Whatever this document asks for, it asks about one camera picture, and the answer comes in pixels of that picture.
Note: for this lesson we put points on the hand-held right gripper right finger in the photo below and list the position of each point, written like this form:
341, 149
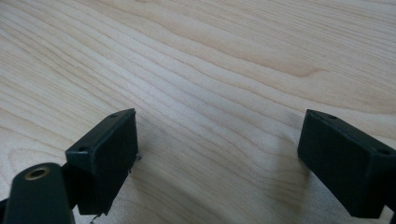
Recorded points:
345, 165

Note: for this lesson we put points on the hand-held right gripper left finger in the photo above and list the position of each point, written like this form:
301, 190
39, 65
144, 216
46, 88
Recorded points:
104, 158

